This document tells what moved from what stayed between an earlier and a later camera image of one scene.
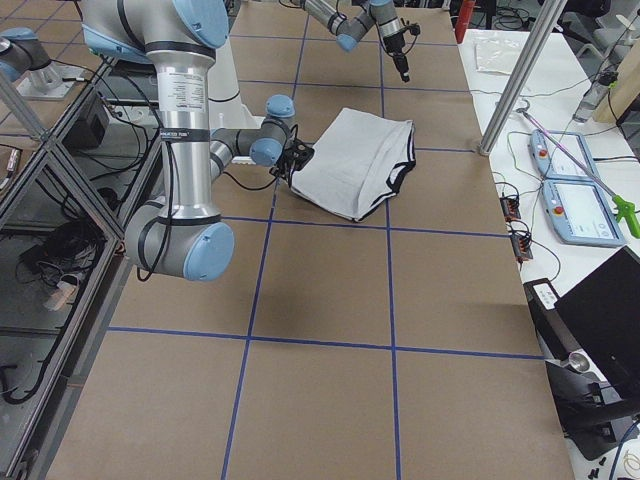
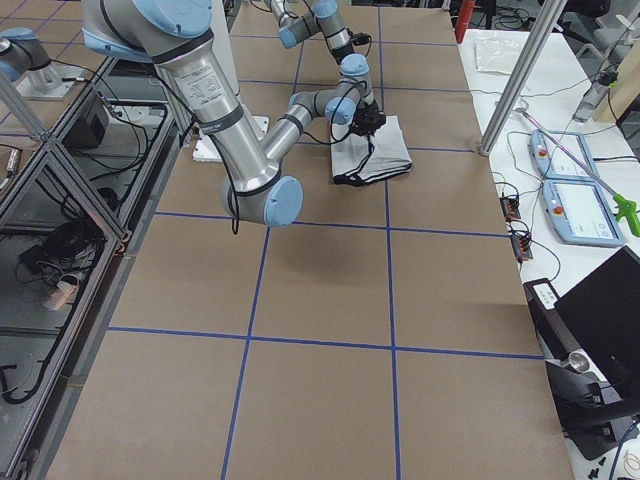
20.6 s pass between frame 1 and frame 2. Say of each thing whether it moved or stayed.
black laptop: stayed
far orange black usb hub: stayed
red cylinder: stayed
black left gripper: moved
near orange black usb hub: stayed
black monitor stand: stayed
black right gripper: moved
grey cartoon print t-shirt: moved
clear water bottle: stayed
